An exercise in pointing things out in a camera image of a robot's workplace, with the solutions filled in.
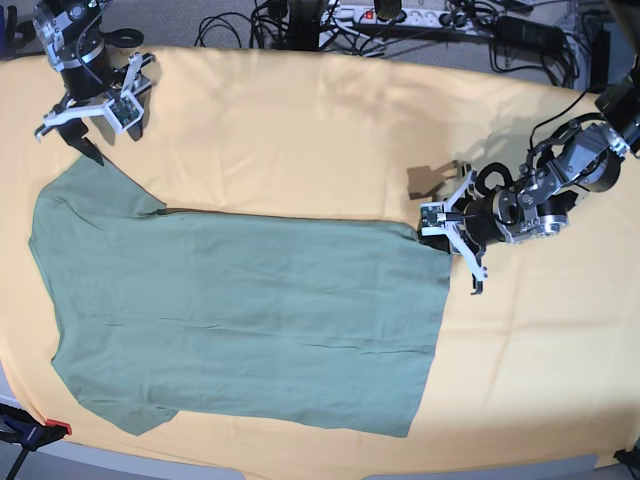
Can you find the black right clamp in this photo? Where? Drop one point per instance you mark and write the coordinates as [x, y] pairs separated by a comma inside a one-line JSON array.
[[629, 459]]

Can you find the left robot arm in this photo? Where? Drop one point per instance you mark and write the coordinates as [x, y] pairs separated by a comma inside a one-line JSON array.
[[491, 206]]

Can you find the black center stand pole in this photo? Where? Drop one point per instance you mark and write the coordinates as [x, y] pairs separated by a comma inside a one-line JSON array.
[[304, 25]]

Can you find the black red left clamp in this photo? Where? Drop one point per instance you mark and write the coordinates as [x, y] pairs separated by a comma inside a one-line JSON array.
[[18, 427]]

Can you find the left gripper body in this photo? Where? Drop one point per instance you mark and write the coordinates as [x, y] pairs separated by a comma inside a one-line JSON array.
[[467, 223]]

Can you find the green T-shirt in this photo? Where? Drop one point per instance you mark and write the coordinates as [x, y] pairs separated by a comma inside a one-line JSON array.
[[326, 323]]

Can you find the black box right background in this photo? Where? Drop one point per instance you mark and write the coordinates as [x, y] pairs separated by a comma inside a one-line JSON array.
[[599, 61]]

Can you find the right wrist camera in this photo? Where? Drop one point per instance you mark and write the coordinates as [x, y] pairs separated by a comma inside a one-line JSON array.
[[123, 112]]

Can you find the black power adapter brick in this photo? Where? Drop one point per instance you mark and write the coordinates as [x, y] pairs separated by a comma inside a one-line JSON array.
[[529, 35]]

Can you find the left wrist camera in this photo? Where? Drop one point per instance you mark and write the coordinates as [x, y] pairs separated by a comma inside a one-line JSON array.
[[433, 220]]

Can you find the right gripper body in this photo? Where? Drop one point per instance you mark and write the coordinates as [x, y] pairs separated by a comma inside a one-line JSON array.
[[91, 81]]

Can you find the yellow tablecloth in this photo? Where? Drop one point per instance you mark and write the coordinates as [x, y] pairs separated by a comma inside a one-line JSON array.
[[543, 365]]

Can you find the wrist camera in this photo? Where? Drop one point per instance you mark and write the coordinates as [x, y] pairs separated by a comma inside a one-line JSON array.
[[433, 220], [123, 112]]

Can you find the white power strip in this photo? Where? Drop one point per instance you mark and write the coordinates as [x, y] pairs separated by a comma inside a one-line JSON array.
[[411, 19]]

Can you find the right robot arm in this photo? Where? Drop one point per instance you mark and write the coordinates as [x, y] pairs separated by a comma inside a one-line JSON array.
[[76, 24]]

